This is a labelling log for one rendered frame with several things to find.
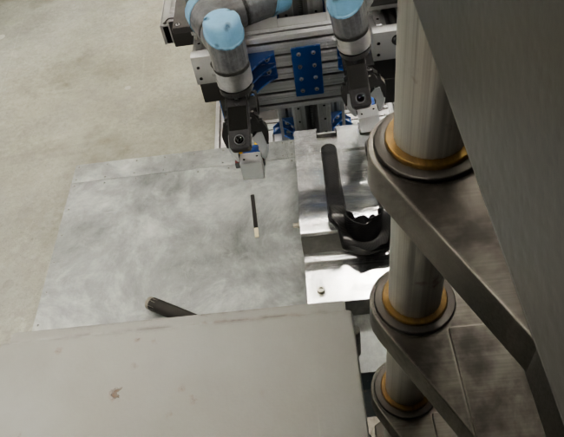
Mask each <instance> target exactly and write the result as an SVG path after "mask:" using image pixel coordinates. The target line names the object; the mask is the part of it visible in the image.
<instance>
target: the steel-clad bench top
mask: <svg viewBox="0 0 564 437"><path fill-rule="evenodd" d="M287 154H288V157H287ZM264 168H265V177H264V178H263V179H248V180H243V176H242V172H241V169H240V168H236V166H235V158H234V157H233V156H232V155H231V154H230V153H229V151H228V149H227V148H226V147H223V148H215V149H208V150H200V151H193V152H186V153H172V154H164V155H157V156H150V157H142V158H135V159H127V160H114V161H106V162H99V163H91V164H84V165H76V167H75V173H74V176H73V179H72V183H71V186H70V189H69V196H68V198H67V202H66V206H65V209H64V212H63V215H62V221H61V224H60V228H59V232H58V234H57V238H56V244H55V247H54V250H53V254H52V257H51V260H50V264H49V269H48V273H47V277H46V280H45V283H44V286H43V292H42V295H41V299H40V303H39V305H38V309H37V313H36V318H35V321H34V325H33V328H32V331H37V330H46V329H62V328H71V327H80V326H89V325H97V324H106V323H123V322H132V321H140V320H149V319H158V318H167V317H165V316H162V315H160V314H157V313H155V312H153V311H151V310H148V309H146V307H145V302H146V300H147V298H148V297H156V298H158V299H160V300H162V301H165V302H167V303H170V304H173V305H175V306H178V307H180V308H182V309H184V310H188V311H191V312H193V313H195V314H197V315H202V314H211V313H220V312H228V311H237V310H254V309H263V308H271V307H280V306H289V305H298V304H307V293H306V281H305V261H304V253H303V247H302V242H301V236H300V228H293V223H298V222H299V214H298V178H297V168H296V157H295V146H294V140H288V141H287V144H286V140H282V141H274V142H269V144H268V155H267V156H266V165H265V166H264ZM252 194H254V198H255V205H256V213H257V221H258V228H259V237H258V238H255V235H254V226H253V218H252V203H251V195H252ZM353 319H354V325H357V326H358V327H359V328H360V339H361V355H360V356H359V363H360V370H361V374H366V373H375V372H376V371H377V369H378V368H379V367H380V366H381V365H382V364H383V363H385V362H386V354H387V349H386V348H385V347H384V346H383V344H382V343H380V342H379V340H378V339H377V337H376V335H375V334H374V332H373V330H372V327H371V323H370V314H365V315H356V316H353Z"/></svg>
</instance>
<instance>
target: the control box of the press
mask: <svg viewBox="0 0 564 437"><path fill-rule="evenodd" d="M360 355H361V339H360V328H359V327H358V326H357V325H354V319H353V314H352V313H351V311H350V310H346V308H345V302H344V301H333V302H324V303H308V304H298V305H289V306H280V307H271V308H263V309H254V310H237V311H228V312H220V313H211V314H202V315H193V316H177V317H168V318H158V319H149V320H140V321H132V322H123V323H106V324H97V325H89V326H80V327H71V328H62V329H46V330H37V331H28V332H19V333H14V334H13V335H12V337H11V340H10V343H5V344H3V345H2V346H1V347H0V437H370V434H369V428H368V421H367V414H366V408H365V402H364V390H363V383H362V376H361V370H360V363H359V356H360Z"/></svg>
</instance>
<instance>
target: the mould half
mask: <svg viewBox="0 0 564 437"><path fill-rule="evenodd" d="M358 125H359V124H352V125H345V126H338V127H335V128H336V129H337V133H338V138H337V139H329V140H317V136H316V130H317V129H309V130H302V131H295V132H293V135H294V146H295V157H296V168H297V178H298V214H299V226H300V236H301V242H302V247H303V253H304V261H305V281H306V293H307V303H324V302H333V301H344V302H345V308H346V310H350V311H351V313H352V314H353V316H356V315H365V314H370V293H371V289H372V286H373V285H374V283H375V282H376V281H377V279H378V278H379V277H381V276H382V275H383V274H384V273H385V272H386V271H388V270H389V269H390V247H388V248H386V249H384V250H382V251H380V252H378V253H374V254H370V255H358V254H353V253H350V252H348V251H346V250H344V249H343V247H342V245H341V241H340V237H339V234H338V230H337V229H336V228H335V227H334V225H333V224H332V223H331V221H330V220H329V219H328V217H327V214H328V210H327V200H326V194H325V179H324V172H323V164H322V158H321V151H320V149H321V147H322V146H323V145H325V144H333V145H334V146H335V147H336V148H337V153H338V164H339V171H340V177H341V183H342V188H343V193H344V201H345V205H346V211H349V212H352V213H353V215H354V217H355V218H356V217H357V216H359V215H365V216H367V217H369V216H370V215H371V214H375V215H377V209H378V208H379V205H378V202H377V199H376V198H375V197H374V196H373V195H372V193H371V190H370V187H369V184H368V161H367V157H366V152H365V146H364V144H365V142H366V141H367V140H368V139H369V136H370V135H369V134H367V135H360V134H359V129H358ZM320 285H322V286H324V287H325V293H324V294H318V292H317V287H319V286H320Z"/></svg>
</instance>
